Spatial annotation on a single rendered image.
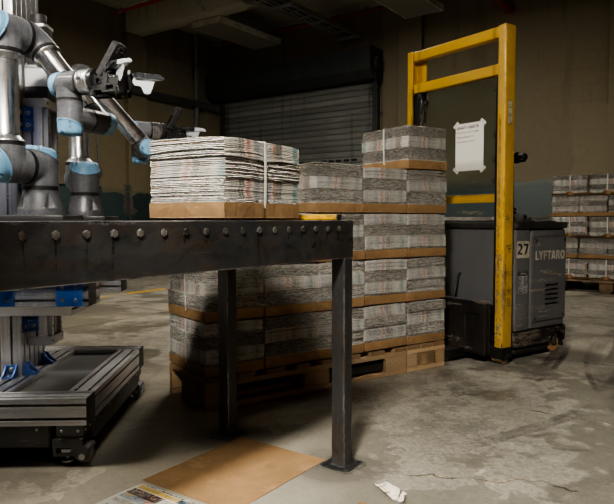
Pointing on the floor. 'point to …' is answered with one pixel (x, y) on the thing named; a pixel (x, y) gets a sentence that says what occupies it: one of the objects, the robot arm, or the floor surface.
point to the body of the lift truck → (555, 265)
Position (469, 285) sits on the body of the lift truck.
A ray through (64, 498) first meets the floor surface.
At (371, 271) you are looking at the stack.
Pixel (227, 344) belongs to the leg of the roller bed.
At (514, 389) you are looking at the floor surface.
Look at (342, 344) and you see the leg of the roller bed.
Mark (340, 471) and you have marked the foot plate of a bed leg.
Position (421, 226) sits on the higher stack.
